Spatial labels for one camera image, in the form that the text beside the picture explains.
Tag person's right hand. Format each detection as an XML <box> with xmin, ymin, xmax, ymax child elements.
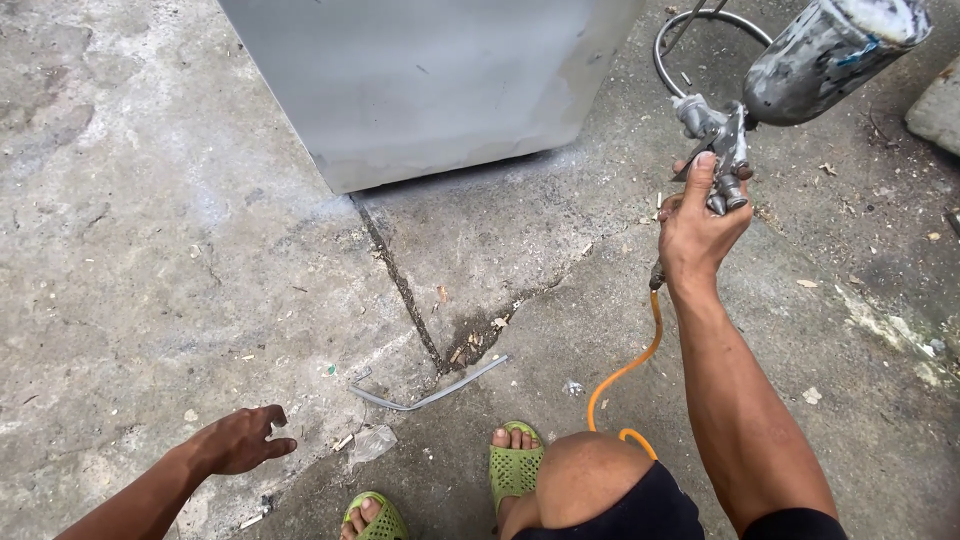
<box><xmin>657</xmin><ymin>151</ymin><xmax>755</xmax><ymax>285</ymax></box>

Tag person's left hand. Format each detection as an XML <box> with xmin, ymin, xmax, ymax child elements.
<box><xmin>189</xmin><ymin>405</ymin><xmax>298</xmax><ymax>478</ymax></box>

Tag metal spray gun with cup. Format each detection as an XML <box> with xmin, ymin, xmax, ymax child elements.
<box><xmin>670</xmin><ymin>0</ymin><xmax>934</xmax><ymax>219</ymax></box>

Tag clear plastic wrapper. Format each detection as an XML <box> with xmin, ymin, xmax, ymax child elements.
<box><xmin>347</xmin><ymin>423</ymin><xmax>399</xmax><ymax>468</ymax></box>

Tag green perforated sandal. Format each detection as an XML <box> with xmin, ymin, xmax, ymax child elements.
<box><xmin>342</xmin><ymin>490</ymin><xmax>411</xmax><ymax>540</ymax></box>
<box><xmin>488</xmin><ymin>420</ymin><xmax>547</xmax><ymax>516</ymax></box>

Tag bent grey plastic strip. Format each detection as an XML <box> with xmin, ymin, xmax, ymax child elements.
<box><xmin>348</xmin><ymin>354</ymin><xmax>510</xmax><ymax>413</ymax></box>

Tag grey concrete block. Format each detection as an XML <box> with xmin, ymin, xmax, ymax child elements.
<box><xmin>903</xmin><ymin>55</ymin><xmax>960</xmax><ymax>159</ymax></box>

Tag person's bare leg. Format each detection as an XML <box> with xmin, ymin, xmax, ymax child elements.
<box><xmin>495</xmin><ymin>430</ymin><xmax>657</xmax><ymax>540</ymax></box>

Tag black shorts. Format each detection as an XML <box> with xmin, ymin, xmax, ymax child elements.
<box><xmin>511</xmin><ymin>460</ymin><xmax>707</xmax><ymax>540</ymax></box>

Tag black shirt sleeve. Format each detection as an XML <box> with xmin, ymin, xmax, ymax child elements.
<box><xmin>741</xmin><ymin>507</ymin><xmax>850</xmax><ymax>540</ymax></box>

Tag grey painted cabinet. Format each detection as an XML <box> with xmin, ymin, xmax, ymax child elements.
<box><xmin>216</xmin><ymin>0</ymin><xmax>647</xmax><ymax>197</ymax></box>

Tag orange air hose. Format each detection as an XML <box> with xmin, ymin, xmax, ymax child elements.
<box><xmin>586</xmin><ymin>258</ymin><xmax>668</xmax><ymax>462</ymax></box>

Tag chrome ring stool frame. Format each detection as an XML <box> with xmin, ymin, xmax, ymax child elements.
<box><xmin>651</xmin><ymin>0</ymin><xmax>774</xmax><ymax>103</ymax></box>

